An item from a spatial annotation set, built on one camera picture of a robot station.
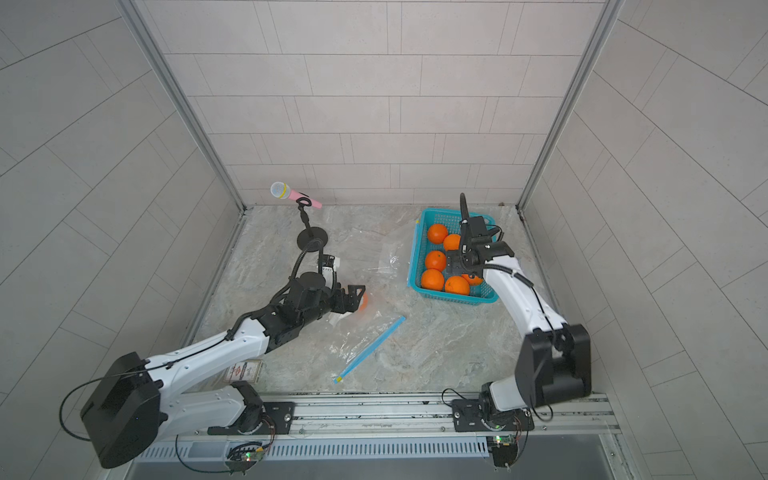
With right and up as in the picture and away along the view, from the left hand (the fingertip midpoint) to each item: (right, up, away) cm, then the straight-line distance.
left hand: (360, 285), depth 81 cm
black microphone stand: (-21, +14, +23) cm, 34 cm away
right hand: (+29, +6, +6) cm, 31 cm away
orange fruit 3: (+23, +6, +14) cm, 28 cm away
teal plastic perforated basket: (+36, -5, +10) cm, 37 cm away
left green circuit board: (-24, -36, -16) cm, 46 cm away
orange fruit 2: (+29, +11, +18) cm, 36 cm away
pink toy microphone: (-23, +27, +4) cm, 35 cm away
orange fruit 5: (+28, -1, +7) cm, 29 cm away
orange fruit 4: (+21, 0, +8) cm, 22 cm away
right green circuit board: (+35, -36, -13) cm, 52 cm away
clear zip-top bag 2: (-2, -14, +2) cm, 14 cm away
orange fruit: (+24, +14, +20) cm, 34 cm away
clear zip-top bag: (+7, +5, +11) cm, 14 cm away
